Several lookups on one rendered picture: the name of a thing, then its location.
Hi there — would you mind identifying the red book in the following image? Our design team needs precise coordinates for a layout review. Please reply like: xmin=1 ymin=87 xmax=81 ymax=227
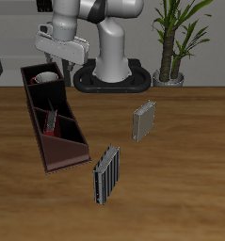
xmin=42 ymin=108 xmax=62 ymax=138

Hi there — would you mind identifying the dark brown desk caddy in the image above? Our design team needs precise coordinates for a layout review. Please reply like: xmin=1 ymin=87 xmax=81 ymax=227
xmin=20 ymin=61 xmax=93 ymax=174

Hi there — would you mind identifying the beige book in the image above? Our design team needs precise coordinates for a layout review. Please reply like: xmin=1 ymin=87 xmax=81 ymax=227
xmin=131 ymin=100 xmax=157 ymax=143

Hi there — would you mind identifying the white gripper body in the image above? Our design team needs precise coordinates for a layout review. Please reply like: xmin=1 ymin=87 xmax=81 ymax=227
xmin=34 ymin=31 xmax=90 ymax=66

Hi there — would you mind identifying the red mug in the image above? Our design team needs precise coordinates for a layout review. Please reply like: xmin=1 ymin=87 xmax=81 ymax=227
xmin=29 ymin=71 xmax=60 ymax=86

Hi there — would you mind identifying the pot plant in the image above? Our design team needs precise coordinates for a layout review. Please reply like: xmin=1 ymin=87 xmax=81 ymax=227
xmin=152 ymin=0 xmax=214 ymax=88

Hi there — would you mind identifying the black striped book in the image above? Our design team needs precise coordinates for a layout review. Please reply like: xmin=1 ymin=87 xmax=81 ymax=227
xmin=92 ymin=144 xmax=121 ymax=206

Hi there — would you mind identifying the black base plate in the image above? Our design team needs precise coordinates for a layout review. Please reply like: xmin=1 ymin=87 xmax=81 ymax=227
xmin=72 ymin=57 xmax=153 ymax=94

